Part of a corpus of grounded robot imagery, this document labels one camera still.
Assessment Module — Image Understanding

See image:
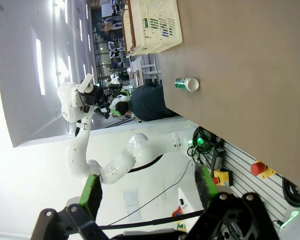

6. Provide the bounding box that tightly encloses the black camera pole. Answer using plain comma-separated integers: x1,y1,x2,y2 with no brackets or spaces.
99,209,206,231

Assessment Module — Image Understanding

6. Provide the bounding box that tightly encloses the thin black cable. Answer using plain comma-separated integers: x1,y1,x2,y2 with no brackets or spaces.
109,159,193,226

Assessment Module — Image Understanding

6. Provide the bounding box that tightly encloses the white controller box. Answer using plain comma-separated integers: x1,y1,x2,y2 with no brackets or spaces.
177,186,203,221

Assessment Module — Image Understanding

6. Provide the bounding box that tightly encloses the yellow box red stop button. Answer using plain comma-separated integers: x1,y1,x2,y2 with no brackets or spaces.
211,168,234,188

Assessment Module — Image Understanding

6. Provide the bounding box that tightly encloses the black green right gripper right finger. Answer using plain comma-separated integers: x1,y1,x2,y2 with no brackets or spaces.
187,165,281,240

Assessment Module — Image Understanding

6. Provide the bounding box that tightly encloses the coiled black cable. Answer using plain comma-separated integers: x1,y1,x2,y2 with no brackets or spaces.
281,176,300,208

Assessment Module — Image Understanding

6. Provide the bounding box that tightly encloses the grey slatted aluminium panel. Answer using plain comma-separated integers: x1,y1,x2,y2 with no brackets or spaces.
209,139,300,227

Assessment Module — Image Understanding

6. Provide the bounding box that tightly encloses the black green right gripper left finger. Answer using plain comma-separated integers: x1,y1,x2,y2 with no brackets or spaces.
29,174,110,240

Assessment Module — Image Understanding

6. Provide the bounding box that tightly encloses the seated person dark jacket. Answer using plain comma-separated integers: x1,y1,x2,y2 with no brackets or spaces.
114,83,180,123

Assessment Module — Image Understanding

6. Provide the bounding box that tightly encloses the cream plastic shopping basket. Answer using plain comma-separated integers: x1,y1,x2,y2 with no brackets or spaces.
121,0,184,57

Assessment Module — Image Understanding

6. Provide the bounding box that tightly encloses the red emergency stop yellow base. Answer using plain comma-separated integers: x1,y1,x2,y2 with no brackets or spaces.
249,160,277,180

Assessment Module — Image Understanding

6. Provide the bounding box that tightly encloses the brown basket handle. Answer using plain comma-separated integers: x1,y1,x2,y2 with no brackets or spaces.
126,0,139,55

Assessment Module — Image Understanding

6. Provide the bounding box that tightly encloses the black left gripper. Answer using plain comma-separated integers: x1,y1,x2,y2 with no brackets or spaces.
83,83,124,120

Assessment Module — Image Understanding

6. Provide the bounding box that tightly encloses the black cable bundle green light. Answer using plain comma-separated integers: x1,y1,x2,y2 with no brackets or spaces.
186,126,226,163

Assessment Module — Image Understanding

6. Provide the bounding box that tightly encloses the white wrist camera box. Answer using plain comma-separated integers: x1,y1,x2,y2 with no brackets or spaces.
77,73,95,94

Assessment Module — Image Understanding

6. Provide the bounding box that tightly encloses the green soda can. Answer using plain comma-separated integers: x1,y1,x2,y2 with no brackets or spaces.
174,76,200,93

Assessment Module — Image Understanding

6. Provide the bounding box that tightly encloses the white metal frame table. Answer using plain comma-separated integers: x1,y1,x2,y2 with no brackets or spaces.
129,54,163,86

